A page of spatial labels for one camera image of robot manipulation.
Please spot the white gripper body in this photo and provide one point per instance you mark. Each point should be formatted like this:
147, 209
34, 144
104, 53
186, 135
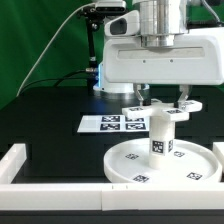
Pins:
196, 58

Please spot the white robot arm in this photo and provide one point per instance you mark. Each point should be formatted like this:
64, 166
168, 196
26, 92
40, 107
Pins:
153, 45

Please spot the white cross-shaped table base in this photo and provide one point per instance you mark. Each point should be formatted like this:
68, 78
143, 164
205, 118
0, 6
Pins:
165, 111

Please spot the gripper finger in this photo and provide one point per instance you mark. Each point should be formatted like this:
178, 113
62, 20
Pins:
142, 93
185, 91

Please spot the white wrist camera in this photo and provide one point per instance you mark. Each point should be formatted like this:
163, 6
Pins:
125, 25

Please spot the white left fence bar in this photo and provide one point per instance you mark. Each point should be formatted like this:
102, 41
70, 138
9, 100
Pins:
11, 163

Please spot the white round table top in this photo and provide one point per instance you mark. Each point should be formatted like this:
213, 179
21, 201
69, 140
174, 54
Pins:
134, 161

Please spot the black camera stand pole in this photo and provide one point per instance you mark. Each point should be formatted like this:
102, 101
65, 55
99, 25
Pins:
93, 22

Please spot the white marker sheet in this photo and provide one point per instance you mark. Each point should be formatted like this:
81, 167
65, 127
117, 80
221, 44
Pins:
112, 123

